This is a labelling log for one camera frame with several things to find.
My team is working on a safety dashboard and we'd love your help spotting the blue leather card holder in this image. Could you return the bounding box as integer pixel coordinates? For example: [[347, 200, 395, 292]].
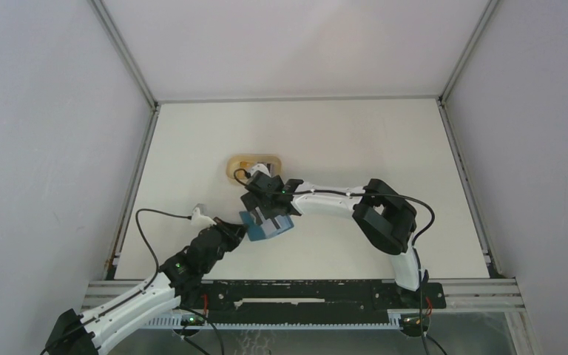
[[239, 211, 294, 242]]

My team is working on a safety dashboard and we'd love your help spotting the white card black stripe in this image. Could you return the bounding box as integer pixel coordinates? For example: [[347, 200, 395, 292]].
[[260, 162, 280, 176]]

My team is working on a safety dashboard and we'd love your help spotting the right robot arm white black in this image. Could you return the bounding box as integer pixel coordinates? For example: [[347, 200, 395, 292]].
[[240, 171, 427, 308]]

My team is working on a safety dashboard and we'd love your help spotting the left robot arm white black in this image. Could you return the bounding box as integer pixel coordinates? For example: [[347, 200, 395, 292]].
[[42, 218, 247, 354]]

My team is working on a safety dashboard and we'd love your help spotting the beige oval tray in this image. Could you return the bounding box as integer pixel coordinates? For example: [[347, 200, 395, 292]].
[[226, 154, 282, 185]]

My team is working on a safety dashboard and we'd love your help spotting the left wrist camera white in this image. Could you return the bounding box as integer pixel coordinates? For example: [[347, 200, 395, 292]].
[[190, 203, 216, 229]]

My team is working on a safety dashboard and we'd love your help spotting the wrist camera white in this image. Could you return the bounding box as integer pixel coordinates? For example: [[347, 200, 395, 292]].
[[190, 203, 216, 229], [248, 163, 271, 177]]

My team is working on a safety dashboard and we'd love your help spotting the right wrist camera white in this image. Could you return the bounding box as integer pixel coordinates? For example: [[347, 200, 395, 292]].
[[248, 163, 271, 177]]

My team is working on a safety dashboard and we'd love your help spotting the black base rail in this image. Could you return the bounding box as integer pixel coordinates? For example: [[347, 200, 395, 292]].
[[180, 280, 447, 325]]

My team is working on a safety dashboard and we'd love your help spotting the aluminium table frame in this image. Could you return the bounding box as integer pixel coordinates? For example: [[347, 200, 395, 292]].
[[70, 0, 542, 355]]

